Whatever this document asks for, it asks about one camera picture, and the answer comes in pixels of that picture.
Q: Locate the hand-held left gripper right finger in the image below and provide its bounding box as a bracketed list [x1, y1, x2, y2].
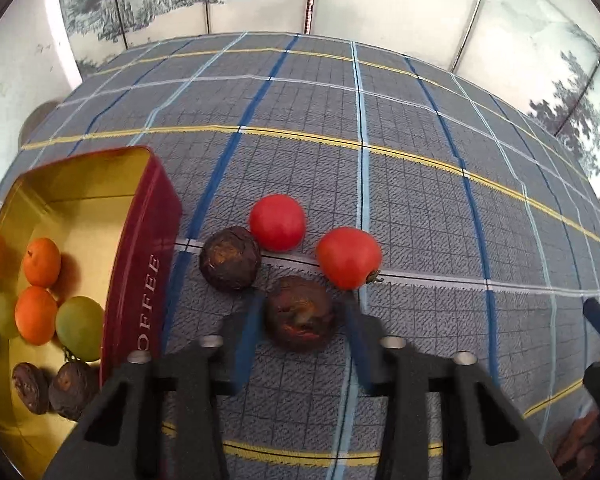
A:
[342, 297, 563, 480]

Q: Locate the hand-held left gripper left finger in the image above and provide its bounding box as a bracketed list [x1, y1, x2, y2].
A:
[42, 287, 266, 480]

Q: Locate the brown water chestnut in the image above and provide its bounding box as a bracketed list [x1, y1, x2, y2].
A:
[265, 275, 340, 353]
[48, 360, 101, 422]
[199, 226, 262, 292]
[11, 362, 50, 415]

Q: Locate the red tomato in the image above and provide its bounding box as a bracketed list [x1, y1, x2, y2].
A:
[249, 194, 307, 252]
[316, 226, 383, 291]

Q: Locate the red metal tin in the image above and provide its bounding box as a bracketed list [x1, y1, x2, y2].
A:
[0, 146, 183, 478]

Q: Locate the green round fruit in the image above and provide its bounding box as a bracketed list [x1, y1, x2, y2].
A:
[0, 291, 21, 339]
[55, 296, 105, 362]

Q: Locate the orange mandarin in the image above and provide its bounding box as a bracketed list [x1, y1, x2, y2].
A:
[22, 237, 62, 288]
[15, 286, 59, 346]

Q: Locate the person's right hand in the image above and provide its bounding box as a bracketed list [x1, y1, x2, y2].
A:
[555, 410, 600, 468]

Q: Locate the grey plaid tablecloth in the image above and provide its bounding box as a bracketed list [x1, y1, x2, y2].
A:
[0, 31, 600, 480]

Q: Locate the landscape painted folding screen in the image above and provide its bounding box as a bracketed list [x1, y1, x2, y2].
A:
[55, 0, 600, 201]

